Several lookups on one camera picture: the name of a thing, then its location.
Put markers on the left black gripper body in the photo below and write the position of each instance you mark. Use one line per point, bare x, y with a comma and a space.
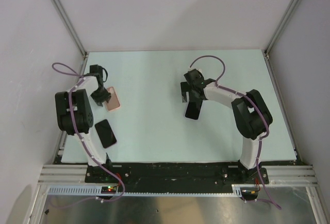
100, 95

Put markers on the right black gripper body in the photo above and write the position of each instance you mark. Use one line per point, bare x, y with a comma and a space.
185, 87

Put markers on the pink phone case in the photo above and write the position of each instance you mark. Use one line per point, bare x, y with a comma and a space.
113, 103

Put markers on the black phone purple edge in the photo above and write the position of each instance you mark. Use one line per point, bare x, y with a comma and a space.
105, 133

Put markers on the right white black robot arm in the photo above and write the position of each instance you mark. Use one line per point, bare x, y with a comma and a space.
251, 114

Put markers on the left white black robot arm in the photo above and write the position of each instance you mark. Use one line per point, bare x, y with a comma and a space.
74, 112

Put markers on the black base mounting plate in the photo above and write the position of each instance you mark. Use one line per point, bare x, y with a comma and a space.
176, 178

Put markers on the left small circuit board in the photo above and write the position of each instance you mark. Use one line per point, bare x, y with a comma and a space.
109, 189

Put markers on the small circuit board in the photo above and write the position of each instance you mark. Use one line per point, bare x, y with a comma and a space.
109, 189
248, 194

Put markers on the right small circuit board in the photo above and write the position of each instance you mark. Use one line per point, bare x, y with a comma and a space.
248, 194

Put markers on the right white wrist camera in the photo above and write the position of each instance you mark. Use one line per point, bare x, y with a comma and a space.
192, 68

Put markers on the left aluminium frame post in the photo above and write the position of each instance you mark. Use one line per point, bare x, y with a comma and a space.
69, 26

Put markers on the aluminium frame post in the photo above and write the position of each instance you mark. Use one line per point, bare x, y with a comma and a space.
289, 12
69, 26

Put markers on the white slotted cable duct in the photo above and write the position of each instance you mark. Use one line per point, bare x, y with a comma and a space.
72, 190

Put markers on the right aluminium frame post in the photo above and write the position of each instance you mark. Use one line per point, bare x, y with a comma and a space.
289, 12

